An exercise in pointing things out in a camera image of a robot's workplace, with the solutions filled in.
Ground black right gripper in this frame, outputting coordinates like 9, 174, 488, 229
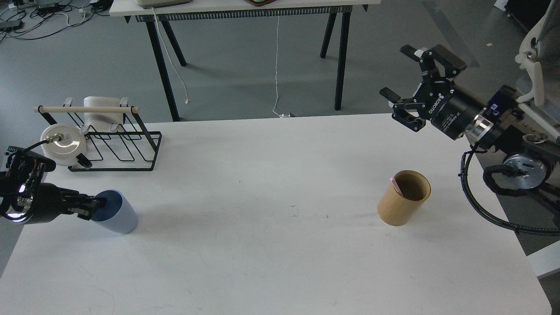
379, 44, 486, 140

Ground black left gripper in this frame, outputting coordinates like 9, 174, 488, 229
1, 183, 107, 225

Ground light blue plastic cup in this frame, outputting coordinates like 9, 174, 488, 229
91, 189, 138, 235

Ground pink chopstick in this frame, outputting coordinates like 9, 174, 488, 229
390, 177, 404, 196

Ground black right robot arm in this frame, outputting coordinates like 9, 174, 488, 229
379, 45, 559, 237

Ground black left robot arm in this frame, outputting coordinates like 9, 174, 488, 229
0, 146, 107, 225

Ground white office chair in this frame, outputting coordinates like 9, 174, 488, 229
514, 0, 560, 145

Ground bamboo cylindrical holder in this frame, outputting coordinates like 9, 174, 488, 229
377, 170, 431, 227

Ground white background table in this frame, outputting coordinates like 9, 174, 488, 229
109, 0, 369, 122

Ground black wire dish rack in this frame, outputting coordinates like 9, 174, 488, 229
34, 98, 162, 172

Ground white hanging cable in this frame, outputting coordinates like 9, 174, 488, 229
272, 16, 285, 119

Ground white power cable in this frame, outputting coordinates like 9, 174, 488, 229
152, 7, 190, 105

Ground floor cables and power strips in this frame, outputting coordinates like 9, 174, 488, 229
0, 0, 113, 41

